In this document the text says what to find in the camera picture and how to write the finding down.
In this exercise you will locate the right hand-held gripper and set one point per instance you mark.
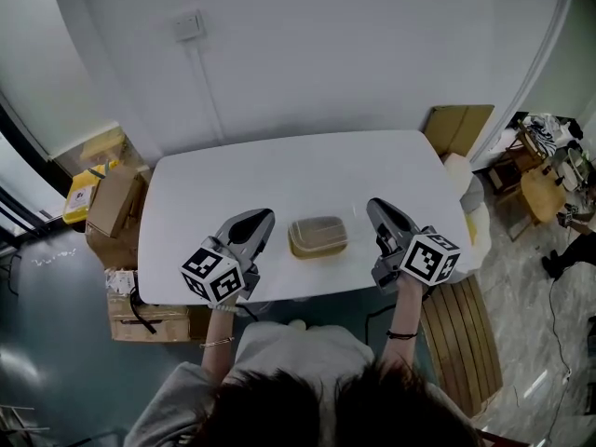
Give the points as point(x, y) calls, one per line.
point(421, 259)

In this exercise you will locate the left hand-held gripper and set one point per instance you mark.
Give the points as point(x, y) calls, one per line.
point(219, 268)

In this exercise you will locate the clear yellowish plastic container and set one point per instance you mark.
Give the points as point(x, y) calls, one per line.
point(319, 238)

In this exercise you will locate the person's right forearm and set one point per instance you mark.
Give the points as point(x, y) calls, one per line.
point(404, 315)

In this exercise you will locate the person's left forearm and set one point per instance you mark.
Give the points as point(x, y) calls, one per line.
point(218, 329)

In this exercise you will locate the white plastic bags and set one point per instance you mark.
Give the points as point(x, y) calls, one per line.
point(472, 203)

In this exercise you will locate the black wrist band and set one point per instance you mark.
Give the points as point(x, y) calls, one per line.
point(401, 335)

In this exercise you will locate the taped cardboard box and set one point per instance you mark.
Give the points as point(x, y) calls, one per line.
point(153, 324)

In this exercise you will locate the wooden slatted bench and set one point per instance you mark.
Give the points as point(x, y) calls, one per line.
point(463, 342)

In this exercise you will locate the person's grey sweatshirt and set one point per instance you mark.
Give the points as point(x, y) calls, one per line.
point(302, 347)

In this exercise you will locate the open brown cardboard box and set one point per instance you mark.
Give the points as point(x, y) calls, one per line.
point(114, 203)

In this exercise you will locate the flat cardboard sheet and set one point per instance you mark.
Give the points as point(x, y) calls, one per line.
point(458, 128)

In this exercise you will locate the round wooden stool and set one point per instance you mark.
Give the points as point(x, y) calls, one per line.
point(542, 196)

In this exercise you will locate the yellow plastic bin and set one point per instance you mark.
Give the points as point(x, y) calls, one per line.
point(81, 196)

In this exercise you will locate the clear box with yellow lid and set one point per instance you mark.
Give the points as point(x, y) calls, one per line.
point(104, 149)

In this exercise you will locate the white wall switch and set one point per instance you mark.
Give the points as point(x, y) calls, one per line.
point(189, 26)

